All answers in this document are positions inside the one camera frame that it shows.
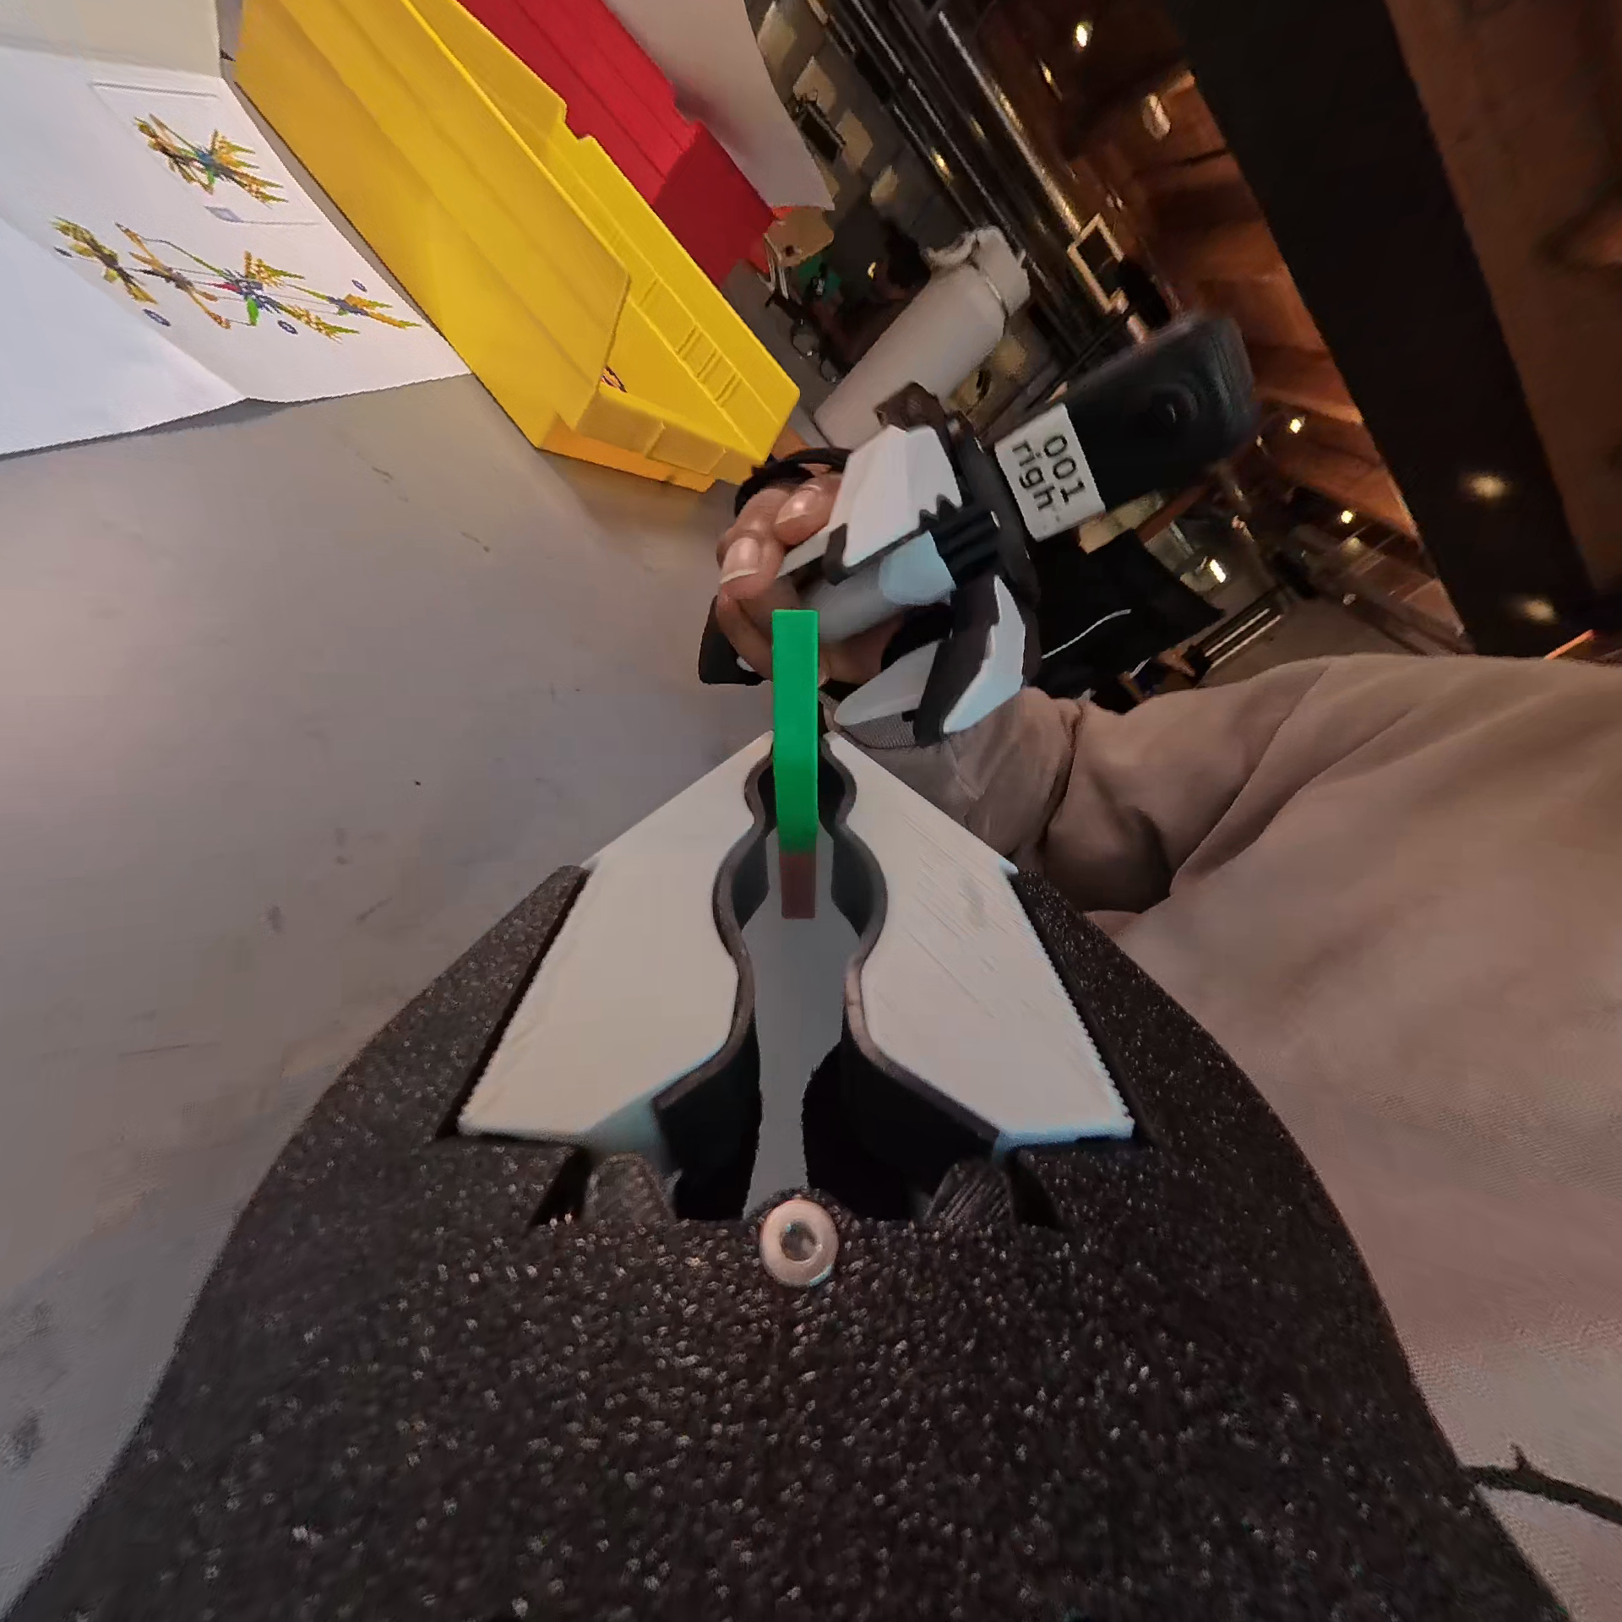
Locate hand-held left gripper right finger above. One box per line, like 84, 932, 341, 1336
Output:
801, 743, 1137, 1146

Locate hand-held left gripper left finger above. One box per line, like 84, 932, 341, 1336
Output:
457, 741, 797, 1154

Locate yellow parts bin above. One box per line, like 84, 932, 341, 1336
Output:
233, 0, 803, 490

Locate person's right forearm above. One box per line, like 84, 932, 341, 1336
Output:
837, 654, 1622, 928

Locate grey desk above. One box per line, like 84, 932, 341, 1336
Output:
0, 0, 1015, 1585

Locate person's right hand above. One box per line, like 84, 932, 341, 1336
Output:
704, 472, 899, 696

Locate white water bottle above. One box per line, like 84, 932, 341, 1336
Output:
810, 229, 1034, 453

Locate red storage bin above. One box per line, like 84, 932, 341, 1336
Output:
457, 0, 774, 285

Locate fold-out toy instruction sheet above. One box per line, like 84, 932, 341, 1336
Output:
0, 38, 472, 457

